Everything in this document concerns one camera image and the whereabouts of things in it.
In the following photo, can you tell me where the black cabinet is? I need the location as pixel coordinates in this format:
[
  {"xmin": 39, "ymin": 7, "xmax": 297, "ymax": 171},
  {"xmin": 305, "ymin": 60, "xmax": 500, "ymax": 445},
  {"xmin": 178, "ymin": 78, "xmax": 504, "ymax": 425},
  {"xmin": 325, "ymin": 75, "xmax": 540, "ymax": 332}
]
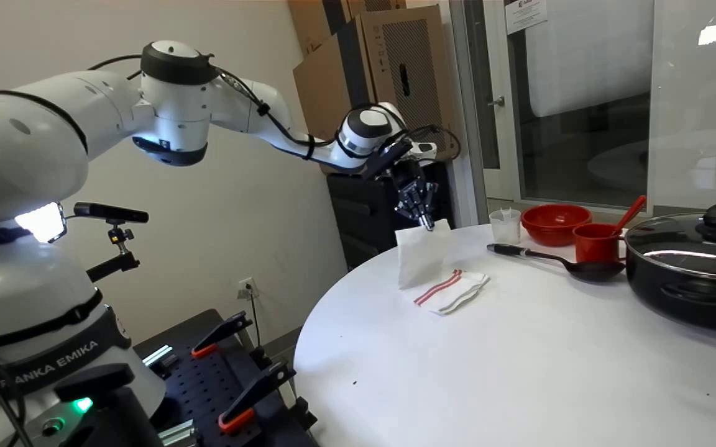
[{"xmin": 327, "ymin": 158, "xmax": 460, "ymax": 270}]

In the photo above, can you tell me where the black spatula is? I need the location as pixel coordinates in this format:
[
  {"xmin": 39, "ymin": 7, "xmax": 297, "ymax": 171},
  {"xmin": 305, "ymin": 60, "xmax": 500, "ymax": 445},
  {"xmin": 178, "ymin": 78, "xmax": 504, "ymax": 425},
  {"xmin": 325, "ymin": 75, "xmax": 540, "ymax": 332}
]
[{"xmin": 484, "ymin": 242, "xmax": 627, "ymax": 284}]

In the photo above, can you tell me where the red bowl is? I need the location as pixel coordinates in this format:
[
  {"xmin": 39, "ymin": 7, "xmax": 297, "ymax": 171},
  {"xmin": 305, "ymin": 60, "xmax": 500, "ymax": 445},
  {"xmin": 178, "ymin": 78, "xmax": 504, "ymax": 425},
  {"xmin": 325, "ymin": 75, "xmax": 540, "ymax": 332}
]
[{"xmin": 520, "ymin": 201, "xmax": 594, "ymax": 249}]

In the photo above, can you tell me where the black cooking pot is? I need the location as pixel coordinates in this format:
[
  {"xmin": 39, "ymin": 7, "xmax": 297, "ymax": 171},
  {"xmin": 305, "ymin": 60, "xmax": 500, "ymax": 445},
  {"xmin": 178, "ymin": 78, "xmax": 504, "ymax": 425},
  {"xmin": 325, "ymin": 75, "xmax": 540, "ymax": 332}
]
[{"xmin": 624, "ymin": 239, "xmax": 716, "ymax": 335}]

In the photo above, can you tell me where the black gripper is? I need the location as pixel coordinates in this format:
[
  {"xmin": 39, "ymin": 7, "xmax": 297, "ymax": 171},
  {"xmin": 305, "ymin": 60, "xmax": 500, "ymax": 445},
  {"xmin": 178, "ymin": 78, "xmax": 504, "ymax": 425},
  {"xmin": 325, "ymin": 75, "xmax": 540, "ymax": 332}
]
[{"xmin": 378, "ymin": 140, "xmax": 442, "ymax": 234}]

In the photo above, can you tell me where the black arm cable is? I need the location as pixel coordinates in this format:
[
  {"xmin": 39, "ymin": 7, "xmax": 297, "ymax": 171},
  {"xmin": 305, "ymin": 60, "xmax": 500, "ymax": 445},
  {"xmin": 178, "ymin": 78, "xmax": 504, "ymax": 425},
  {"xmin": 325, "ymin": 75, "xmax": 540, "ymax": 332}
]
[{"xmin": 87, "ymin": 53, "xmax": 465, "ymax": 163}]

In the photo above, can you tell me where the white paper door sign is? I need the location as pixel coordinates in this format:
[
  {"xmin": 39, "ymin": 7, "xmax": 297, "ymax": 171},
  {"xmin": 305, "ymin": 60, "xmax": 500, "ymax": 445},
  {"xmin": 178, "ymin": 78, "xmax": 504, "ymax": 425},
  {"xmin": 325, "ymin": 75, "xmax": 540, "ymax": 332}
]
[{"xmin": 501, "ymin": 0, "xmax": 552, "ymax": 34}]

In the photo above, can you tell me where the small stacked cardboard box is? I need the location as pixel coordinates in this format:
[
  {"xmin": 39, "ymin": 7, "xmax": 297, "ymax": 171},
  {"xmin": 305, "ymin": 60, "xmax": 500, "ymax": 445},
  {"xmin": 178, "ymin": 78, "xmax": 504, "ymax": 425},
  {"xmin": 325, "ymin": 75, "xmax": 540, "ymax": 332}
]
[{"xmin": 286, "ymin": 0, "xmax": 356, "ymax": 57}]

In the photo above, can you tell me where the white towel with red stripes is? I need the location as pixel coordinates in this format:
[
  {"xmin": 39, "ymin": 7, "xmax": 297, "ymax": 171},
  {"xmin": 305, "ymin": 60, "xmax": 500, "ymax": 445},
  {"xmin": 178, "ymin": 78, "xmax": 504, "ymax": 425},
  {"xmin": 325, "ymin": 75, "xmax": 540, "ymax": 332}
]
[{"xmin": 392, "ymin": 219, "xmax": 491, "ymax": 319}]

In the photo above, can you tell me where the black camera on mount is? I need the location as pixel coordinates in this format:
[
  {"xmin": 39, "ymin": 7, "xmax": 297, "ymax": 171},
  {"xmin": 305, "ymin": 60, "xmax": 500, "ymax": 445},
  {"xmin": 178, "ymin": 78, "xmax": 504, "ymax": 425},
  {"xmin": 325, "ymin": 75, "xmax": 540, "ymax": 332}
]
[{"xmin": 71, "ymin": 199, "xmax": 152, "ymax": 284}]

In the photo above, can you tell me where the glass door white frame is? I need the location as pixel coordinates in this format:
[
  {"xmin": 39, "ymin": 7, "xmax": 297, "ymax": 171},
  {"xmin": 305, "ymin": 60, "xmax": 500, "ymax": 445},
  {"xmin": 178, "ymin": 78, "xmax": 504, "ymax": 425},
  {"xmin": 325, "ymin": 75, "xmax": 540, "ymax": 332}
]
[{"xmin": 447, "ymin": 0, "xmax": 658, "ymax": 226}]

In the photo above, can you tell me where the dark blue workbench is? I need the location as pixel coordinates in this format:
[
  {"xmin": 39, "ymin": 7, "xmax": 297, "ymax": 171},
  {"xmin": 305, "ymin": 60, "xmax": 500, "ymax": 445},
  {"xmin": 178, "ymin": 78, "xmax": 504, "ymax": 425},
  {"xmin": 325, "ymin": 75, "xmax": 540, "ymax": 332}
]
[{"xmin": 132, "ymin": 309, "xmax": 323, "ymax": 447}]

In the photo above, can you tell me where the large cardboard box dark print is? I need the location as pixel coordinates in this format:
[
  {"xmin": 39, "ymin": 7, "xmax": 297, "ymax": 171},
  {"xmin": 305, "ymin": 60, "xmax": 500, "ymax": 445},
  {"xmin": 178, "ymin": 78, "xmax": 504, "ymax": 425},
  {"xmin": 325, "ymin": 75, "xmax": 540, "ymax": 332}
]
[{"xmin": 356, "ymin": 6, "xmax": 465, "ymax": 171}]

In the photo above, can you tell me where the plain brown cardboard box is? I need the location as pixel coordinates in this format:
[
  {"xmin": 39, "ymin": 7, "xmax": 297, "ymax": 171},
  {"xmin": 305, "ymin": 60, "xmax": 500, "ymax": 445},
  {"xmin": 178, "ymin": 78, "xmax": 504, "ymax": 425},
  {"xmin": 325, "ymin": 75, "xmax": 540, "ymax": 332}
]
[{"xmin": 292, "ymin": 32, "xmax": 367, "ymax": 144}]

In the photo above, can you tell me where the clear plastic cup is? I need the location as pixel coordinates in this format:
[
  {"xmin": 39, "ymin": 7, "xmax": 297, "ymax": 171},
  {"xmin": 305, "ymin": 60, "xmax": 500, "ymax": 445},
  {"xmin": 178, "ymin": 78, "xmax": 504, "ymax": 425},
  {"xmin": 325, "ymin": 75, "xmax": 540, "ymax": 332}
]
[{"xmin": 490, "ymin": 206, "xmax": 527, "ymax": 247}]

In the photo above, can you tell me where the red measuring cup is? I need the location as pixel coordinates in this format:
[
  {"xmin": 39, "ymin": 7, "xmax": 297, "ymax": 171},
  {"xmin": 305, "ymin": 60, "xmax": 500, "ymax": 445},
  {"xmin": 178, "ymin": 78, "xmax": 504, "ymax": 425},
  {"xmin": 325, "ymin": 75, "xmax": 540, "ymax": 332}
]
[{"xmin": 572, "ymin": 195, "xmax": 648, "ymax": 265}]

